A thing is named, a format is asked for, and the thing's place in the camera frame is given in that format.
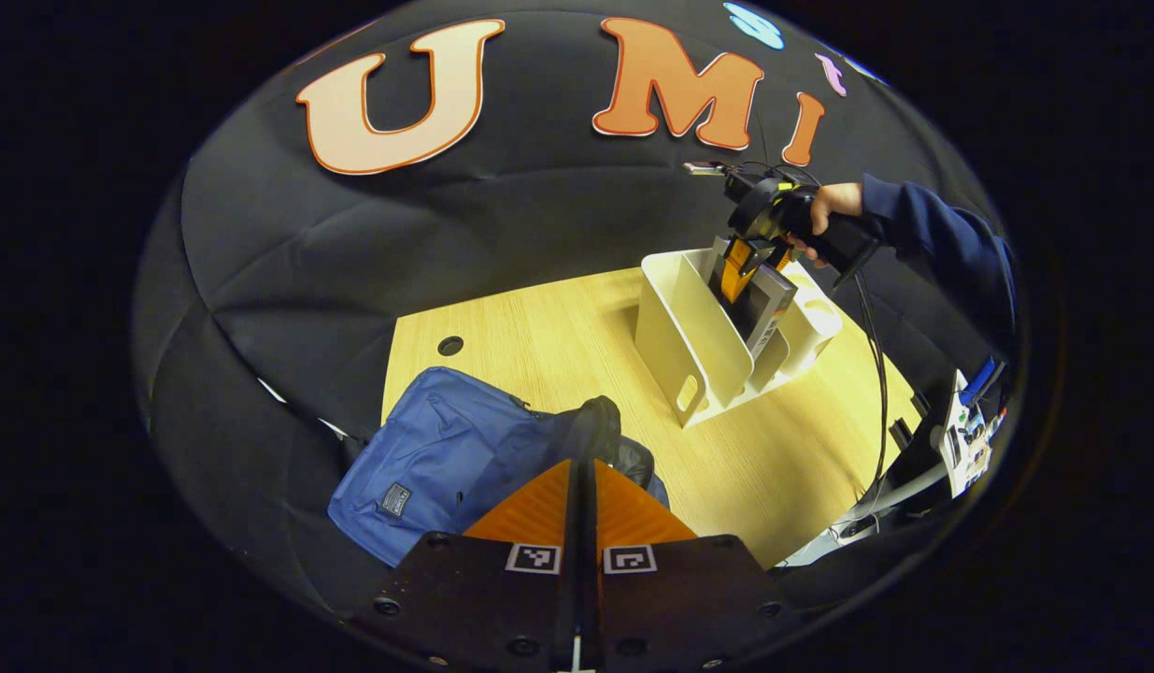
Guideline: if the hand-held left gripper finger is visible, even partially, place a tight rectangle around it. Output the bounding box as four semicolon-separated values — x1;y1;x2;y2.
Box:
346;456;587;673
584;456;808;673

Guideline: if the dark grey cover book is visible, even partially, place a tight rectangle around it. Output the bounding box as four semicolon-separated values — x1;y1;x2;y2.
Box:
734;262;800;361

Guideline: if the white plastic bookshelf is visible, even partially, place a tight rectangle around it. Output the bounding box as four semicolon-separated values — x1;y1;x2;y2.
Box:
634;248;845;429

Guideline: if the blue schoolbag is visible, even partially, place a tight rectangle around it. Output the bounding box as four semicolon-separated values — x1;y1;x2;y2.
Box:
327;366;671;569

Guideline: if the blue plug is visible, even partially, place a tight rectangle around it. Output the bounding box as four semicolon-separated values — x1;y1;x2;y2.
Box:
967;355;1005;405

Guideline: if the white electronic device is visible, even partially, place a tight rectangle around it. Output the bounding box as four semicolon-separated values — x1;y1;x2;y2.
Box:
941;369;1007;498

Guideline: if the white cable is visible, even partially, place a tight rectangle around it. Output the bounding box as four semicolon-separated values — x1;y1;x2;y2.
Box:
782;463;953;567

